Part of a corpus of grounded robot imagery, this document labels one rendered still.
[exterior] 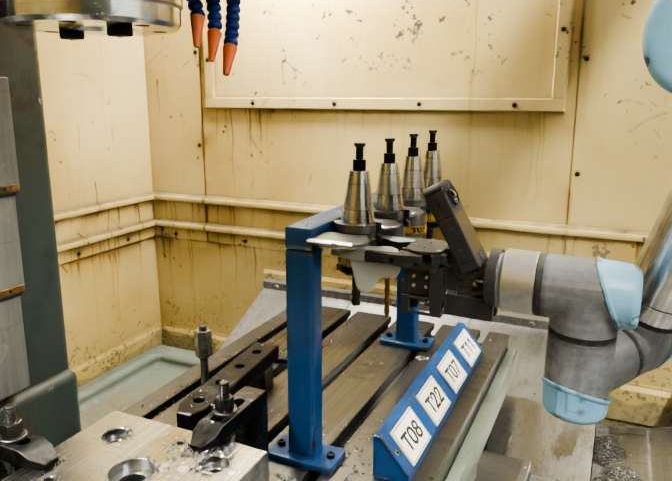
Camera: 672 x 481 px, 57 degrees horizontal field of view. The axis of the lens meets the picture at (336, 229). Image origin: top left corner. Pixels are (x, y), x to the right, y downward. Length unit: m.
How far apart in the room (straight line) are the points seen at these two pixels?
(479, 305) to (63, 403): 0.82
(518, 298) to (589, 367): 0.11
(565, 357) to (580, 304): 0.07
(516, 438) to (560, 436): 0.08
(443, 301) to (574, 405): 0.19
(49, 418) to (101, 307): 0.63
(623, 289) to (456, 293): 0.19
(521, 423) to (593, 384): 0.61
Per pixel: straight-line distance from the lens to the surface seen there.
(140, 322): 2.00
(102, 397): 1.86
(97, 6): 0.57
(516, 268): 0.75
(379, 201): 0.90
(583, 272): 0.74
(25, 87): 1.19
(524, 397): 1.42
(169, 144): 1.90
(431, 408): 0.97
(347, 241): 0.75
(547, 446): 1.34
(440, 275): 0.76
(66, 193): 1.73
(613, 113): 1.46
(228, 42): 0.75
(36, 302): 1.23
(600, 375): 0.78
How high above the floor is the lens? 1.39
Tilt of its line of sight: 12 degrees down
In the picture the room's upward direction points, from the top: straight up
